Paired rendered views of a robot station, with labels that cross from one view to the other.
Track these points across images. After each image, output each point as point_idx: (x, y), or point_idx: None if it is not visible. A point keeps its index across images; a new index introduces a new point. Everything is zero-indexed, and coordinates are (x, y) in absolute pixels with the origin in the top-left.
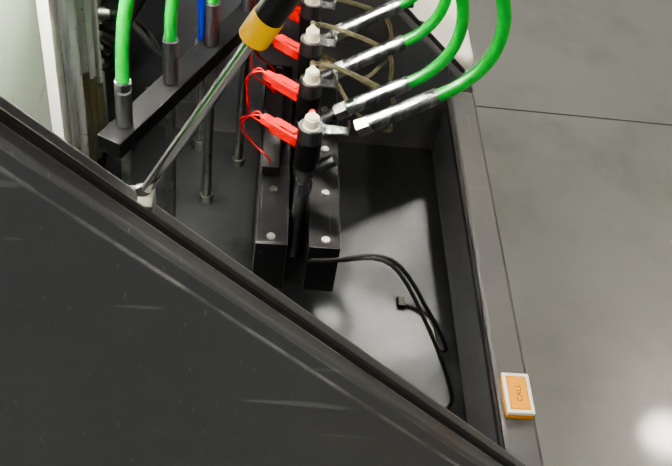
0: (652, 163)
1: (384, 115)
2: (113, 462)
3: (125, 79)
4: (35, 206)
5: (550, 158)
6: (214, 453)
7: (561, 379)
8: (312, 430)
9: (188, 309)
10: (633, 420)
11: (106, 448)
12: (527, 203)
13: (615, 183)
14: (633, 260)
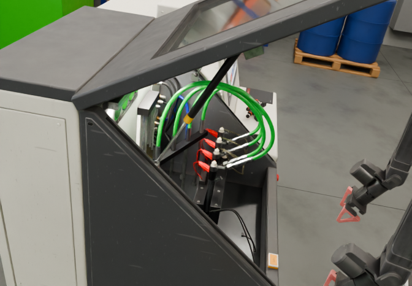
0: (368, 218)
1: (236, 163)
2: (137, 255)
3: (159, 145)
4: (128, 160)
5: (325, 212)
6: (168, 255)
7: None
8: (198, 248)
9: (164, 197)
10: None
11: (135, 248)
12: (313, 228)
13: (351, 224)
14: None
